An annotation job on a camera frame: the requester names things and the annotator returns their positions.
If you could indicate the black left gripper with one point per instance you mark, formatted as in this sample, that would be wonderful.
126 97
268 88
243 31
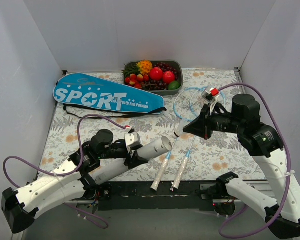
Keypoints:
129 155

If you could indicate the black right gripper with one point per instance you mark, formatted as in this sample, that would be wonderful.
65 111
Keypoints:
206 122

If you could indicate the white shuttlecock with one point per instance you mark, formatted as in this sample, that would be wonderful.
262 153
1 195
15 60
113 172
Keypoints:
179 131

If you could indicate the white shuttlecock tube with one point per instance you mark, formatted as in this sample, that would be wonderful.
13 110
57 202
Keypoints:
150 151

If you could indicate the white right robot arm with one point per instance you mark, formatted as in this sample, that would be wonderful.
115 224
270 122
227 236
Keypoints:
265 146

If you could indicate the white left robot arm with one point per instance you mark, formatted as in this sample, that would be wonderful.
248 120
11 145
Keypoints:
71 180

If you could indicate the floral table mat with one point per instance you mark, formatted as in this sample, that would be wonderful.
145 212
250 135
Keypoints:
208 159

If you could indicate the green lime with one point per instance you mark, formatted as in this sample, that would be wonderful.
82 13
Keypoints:
174 85

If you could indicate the red apple right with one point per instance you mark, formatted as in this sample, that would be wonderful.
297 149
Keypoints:
168 77

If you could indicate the red apple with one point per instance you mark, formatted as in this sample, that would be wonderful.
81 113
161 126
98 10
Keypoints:
156 74
168 77

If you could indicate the dark grape bunch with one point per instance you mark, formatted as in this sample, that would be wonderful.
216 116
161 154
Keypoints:
160 85

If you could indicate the grey fruit tray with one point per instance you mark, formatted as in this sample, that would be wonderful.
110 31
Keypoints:
131 68

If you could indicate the red apple left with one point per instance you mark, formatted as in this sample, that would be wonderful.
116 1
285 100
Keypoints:
156 74

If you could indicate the small red peaches cluster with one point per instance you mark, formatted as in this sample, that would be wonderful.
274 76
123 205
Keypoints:
138 81

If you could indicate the orange toy pineapple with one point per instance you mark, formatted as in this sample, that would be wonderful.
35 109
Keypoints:
144 67

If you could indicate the blue sport racket bag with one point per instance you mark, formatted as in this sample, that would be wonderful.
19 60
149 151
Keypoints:
89 92

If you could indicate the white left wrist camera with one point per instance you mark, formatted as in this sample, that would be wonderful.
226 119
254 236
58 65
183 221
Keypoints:
131 136

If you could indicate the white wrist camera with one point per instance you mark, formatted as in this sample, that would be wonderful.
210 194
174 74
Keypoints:
210 96
131 136

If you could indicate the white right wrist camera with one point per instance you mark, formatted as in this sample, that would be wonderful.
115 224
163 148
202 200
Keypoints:
210 96

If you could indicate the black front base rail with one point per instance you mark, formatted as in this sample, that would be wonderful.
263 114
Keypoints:
138 195

